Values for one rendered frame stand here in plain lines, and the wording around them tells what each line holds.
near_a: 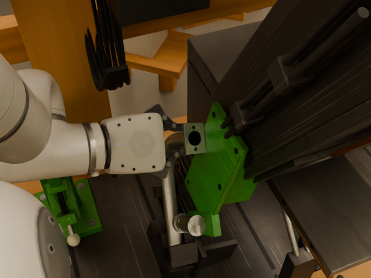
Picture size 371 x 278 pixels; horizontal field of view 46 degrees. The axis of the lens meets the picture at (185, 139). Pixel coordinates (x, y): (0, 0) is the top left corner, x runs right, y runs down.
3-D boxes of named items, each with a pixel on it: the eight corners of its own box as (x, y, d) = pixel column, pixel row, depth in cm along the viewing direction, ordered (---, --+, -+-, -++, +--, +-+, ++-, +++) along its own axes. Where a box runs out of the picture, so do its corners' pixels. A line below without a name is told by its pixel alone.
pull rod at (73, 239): (82, 246, 94) (77, 232, 90) (69, 250, 93) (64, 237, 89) (77, 225, 97) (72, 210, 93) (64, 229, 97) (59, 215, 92)
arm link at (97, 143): (92, 178, 67) (111, 176, 69) (87, 121, 67) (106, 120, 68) (80, 175, 75) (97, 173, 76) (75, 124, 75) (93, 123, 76)
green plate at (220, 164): (243, 221, 84) (285, 145, 71) (205, 229, 81) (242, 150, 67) (218, 176, 91) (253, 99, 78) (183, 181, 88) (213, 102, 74)
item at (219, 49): (319, 160, 114) (358, 54, 88) (212, 196, 106) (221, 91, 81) (284, 113, 125) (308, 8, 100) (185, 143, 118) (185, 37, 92)
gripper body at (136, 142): (105, 179, 69) (170, 171, 73) (99, 115, 68) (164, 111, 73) (93, 176, 75) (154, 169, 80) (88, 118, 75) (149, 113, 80)
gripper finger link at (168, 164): (167, 167, 76) (201, 163, 79) (165, 149, 76) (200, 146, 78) (160, 167, 79) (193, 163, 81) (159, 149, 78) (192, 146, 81)
